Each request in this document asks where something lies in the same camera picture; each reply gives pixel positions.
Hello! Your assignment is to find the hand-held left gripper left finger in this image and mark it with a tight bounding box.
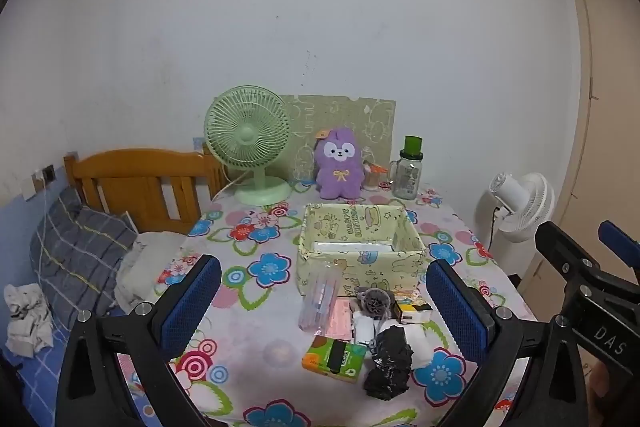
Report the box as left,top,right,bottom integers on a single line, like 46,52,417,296
55,254,223,427

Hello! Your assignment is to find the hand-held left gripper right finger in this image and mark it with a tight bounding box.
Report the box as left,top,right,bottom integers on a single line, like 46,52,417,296
426,258,586,427

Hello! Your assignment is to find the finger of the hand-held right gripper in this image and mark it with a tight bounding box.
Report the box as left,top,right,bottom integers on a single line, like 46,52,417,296
534,221,601,280
598,220,640,283

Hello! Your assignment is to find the yellow printed storage box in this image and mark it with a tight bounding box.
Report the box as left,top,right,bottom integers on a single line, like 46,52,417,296
296,202,427,298

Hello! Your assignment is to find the person's right hand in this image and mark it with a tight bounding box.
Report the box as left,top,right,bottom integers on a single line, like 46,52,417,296
589,359,607,425

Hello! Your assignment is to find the yellow white wrapped packet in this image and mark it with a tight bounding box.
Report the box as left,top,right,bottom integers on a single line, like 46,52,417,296
395,294,433,324

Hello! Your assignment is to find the beige bedding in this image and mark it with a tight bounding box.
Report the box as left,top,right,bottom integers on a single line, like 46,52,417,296
114,231,190,308

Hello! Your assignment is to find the black plastic bag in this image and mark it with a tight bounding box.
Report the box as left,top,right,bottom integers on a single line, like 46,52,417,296
363,324,416,400

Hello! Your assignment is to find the pink packet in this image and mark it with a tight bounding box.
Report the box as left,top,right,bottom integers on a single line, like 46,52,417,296
320,298,357,340

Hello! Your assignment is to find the clear plastic tube pack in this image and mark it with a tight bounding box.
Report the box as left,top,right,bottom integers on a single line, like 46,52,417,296
298,258,345,334

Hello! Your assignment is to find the grey plaid pillow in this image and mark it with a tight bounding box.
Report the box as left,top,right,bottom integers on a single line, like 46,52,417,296
29,187,138,323

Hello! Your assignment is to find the orange green tissue packet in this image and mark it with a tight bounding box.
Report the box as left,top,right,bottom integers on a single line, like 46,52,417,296
301,334,368,383

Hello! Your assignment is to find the glass bottle with green lid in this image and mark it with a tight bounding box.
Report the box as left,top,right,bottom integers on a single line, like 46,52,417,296
391,135,425,200

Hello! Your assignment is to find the wooden bed headboard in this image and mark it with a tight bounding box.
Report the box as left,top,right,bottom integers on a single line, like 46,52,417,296
63,148,228,235

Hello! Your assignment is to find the beige door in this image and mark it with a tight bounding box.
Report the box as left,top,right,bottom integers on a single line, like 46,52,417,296
515,0,640,308

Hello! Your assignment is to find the small orange-lidded bottle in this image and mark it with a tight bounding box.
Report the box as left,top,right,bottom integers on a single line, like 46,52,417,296
363,159,392,192

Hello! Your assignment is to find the white crumpled cloth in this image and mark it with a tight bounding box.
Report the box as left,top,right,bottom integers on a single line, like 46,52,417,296
4,283,55,358

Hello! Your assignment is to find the green desk fan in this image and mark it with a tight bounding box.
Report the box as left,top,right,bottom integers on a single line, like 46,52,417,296
204,85,293,206

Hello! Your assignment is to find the blue bed sheet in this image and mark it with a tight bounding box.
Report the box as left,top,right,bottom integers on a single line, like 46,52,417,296
0,307,76,427

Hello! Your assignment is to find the purple plush toy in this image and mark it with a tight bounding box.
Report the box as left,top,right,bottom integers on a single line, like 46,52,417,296
313,128,364,201

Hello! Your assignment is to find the white pedestal fan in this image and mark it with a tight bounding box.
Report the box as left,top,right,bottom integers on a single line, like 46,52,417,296
474,172,556,278

